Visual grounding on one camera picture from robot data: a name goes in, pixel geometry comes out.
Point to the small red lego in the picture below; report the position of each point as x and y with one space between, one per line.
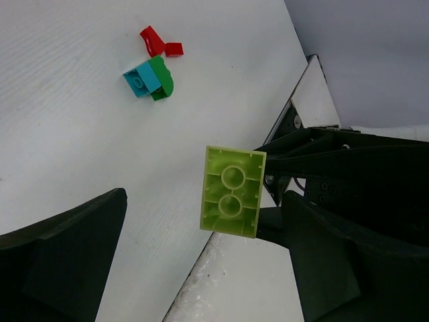
174 49

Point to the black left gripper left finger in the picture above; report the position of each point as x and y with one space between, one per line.
57 269

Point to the red sloped lego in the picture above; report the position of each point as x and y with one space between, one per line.
154 44

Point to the green curved lego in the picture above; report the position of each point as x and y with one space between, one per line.
164 76

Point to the light blue lego brick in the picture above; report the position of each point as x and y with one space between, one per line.
142 80

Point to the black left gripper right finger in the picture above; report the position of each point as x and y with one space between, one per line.
345 271

